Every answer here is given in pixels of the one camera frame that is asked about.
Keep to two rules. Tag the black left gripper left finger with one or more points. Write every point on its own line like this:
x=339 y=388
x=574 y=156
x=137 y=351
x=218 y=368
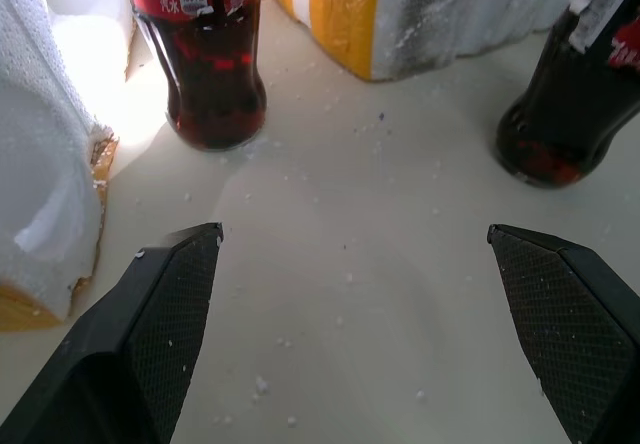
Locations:
x=150 y=334

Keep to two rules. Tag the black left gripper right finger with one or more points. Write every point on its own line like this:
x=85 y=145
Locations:
x=570 y=314

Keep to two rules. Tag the cola bottle with torn label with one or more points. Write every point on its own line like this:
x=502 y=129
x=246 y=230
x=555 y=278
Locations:
x=575 y=104

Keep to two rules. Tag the cola bottle with red label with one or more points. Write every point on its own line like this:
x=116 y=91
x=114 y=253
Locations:
x=212 y=64

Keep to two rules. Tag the white foam block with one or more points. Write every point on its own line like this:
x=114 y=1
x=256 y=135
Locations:
x=425 y=14
x=40 y=139

